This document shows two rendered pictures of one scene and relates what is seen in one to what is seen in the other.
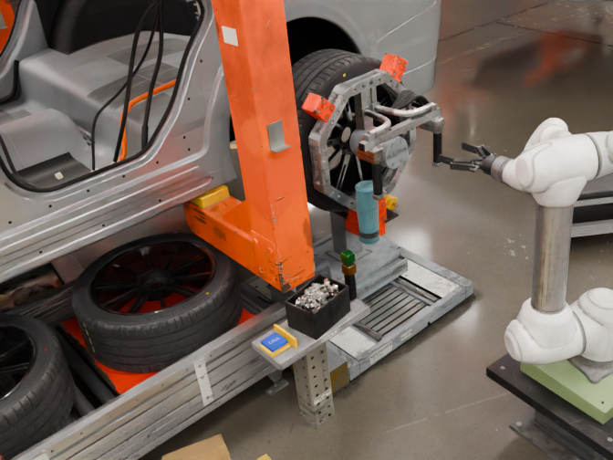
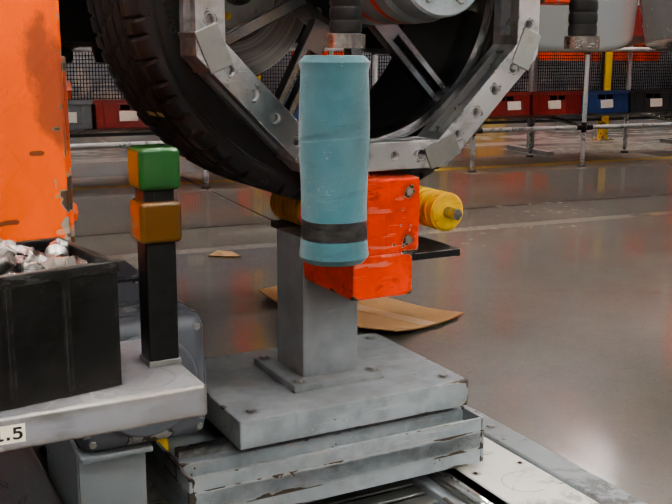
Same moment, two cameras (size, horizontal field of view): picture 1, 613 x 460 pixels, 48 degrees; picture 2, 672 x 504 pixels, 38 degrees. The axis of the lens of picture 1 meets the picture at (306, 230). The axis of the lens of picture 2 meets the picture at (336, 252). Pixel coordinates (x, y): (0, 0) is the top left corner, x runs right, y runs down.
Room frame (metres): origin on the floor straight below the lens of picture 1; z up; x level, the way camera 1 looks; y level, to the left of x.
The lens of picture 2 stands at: (1.17, -0.44, 0.75)
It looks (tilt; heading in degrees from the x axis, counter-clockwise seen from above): 12 degrees down; 8
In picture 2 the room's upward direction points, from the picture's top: straight up
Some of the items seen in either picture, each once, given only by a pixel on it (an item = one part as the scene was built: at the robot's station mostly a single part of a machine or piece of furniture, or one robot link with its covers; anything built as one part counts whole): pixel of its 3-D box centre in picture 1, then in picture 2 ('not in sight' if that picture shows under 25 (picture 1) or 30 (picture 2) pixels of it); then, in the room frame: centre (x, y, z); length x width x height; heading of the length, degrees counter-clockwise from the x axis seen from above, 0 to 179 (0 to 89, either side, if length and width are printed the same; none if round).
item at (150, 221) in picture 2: (348, 268); (155, 219); (2.05, -0.14, 0.59); 0.04 x 0.04 x 0.04; 36
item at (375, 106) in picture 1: (402, 99); not in sight; (2.52, -0.44, 1.03); 0.19 x 0.18 x 0.11; 36
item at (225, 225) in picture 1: (231, 208); not in sight; (2.42, 0.29, 0.69); 0.52 x 0.17 x 0.35; 36
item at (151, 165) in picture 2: (348, 256); (153, 167); (2.05, -0.14, 0.64); 0.04 x 0.04 x 0.04; 36
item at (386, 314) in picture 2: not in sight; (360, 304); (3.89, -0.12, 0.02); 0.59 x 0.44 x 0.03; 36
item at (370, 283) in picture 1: (344, 272); (296, 428); (2.67, -0.15, 0.13); 0.50 x 0.36 x 0.10; 126
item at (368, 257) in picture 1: (347, 235); (316, 314); (2.70, -0.18, 0.32); 0.40 x 0.30 x 0.28; 126
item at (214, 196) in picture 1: (207, 193); not in sight; (2.56, 0.40, 0.71); 0.14 x 0.14 x 0.05; 36
